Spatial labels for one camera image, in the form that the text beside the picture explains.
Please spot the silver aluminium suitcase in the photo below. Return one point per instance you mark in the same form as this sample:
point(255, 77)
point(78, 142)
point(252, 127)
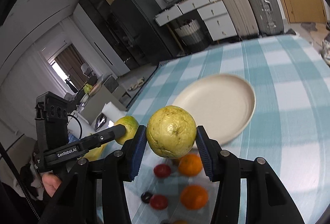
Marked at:
point(268, 17)

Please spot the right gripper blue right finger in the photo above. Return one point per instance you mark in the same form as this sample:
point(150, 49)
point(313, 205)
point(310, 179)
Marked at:
point(268, 201)

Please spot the white paper towel roll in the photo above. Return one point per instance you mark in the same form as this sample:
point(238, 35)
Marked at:
point(112, 112)

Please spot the yellow guava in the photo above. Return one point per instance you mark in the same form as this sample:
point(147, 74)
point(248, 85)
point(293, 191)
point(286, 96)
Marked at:
point(171, 132)

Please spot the black refrigerator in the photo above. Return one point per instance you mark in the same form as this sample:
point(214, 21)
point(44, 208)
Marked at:
point(138, 20)

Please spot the orange tangerine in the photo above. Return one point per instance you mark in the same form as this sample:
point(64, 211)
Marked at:
point(190, 165)
point(194, 197)

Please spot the beige suitcase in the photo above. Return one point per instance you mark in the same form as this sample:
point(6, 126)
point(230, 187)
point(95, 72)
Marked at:
point(242, 17)

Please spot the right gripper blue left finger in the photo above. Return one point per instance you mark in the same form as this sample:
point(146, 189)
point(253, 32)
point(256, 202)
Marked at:
point(75, 199)

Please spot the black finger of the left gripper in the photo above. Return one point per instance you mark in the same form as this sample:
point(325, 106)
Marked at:
point(96, 140)

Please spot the green-yellow guava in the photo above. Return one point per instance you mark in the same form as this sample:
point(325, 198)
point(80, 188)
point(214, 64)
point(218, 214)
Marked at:
point(131, 125)

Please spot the dark plum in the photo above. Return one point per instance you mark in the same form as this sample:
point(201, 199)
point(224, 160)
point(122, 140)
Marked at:
point(146, 197)

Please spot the woven laundry basket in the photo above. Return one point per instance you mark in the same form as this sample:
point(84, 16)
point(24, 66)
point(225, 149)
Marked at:
point(192, 36)

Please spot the person's left hand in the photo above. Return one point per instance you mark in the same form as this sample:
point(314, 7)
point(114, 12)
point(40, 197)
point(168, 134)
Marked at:
point(51, 183)

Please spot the cream round plate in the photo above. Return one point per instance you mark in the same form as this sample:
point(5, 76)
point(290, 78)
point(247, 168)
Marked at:
point(223, 104)

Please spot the white drawer desk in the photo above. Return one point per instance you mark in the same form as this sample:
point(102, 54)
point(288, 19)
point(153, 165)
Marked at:
point(212, 12)

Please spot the brown longan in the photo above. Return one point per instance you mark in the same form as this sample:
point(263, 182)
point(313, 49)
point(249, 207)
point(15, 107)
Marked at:
point(180, 222)
point(176, 162)

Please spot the teal checked tablecloth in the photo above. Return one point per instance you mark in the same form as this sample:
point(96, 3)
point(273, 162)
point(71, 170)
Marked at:
point(290, 126)

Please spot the red tomato small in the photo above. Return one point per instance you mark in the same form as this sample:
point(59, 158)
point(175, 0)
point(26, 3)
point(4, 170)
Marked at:
point(162, 171)

